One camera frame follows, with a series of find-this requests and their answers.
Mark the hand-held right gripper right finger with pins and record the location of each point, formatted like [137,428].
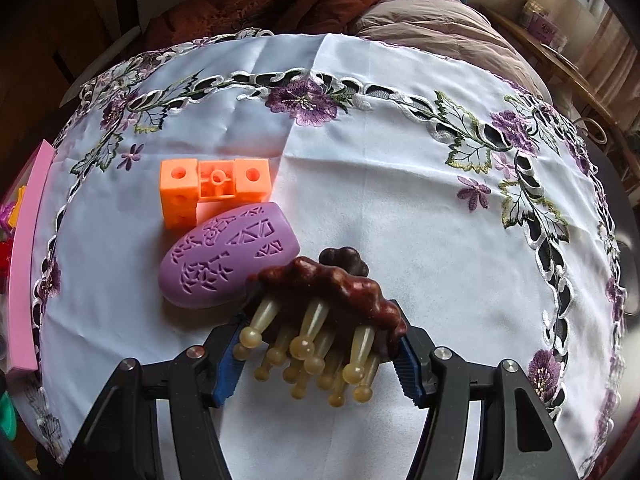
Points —
[407,370]

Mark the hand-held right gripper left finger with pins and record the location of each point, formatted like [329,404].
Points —
[225,365]

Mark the brown wooden massage comb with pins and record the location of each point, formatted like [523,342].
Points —
[340,280]

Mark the pink rimmed white tray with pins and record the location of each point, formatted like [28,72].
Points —
[30,260]

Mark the green plastic toy cup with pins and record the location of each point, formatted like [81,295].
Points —
[6,412]

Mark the red toy block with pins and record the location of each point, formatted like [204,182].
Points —
[4,260]

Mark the small orange toy block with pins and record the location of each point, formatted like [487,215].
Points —
[19,205]

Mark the purple oval carved case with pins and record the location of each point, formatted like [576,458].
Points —
[225,255]

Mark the white embroidered floral tablecloth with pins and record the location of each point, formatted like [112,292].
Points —
[400,210]

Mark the large orange toy block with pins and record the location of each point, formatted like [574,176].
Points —
[175,195]

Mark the magenta plastic toy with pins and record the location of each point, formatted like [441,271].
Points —
[6,217]

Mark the wooden side desk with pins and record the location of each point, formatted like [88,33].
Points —
[565,70]

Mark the red-brown blanket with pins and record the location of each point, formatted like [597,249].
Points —
[280,5]

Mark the brown wooden cabinet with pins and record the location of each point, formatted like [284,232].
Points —
[40,35]

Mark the beige curtain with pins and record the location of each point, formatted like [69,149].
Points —
[610,50]

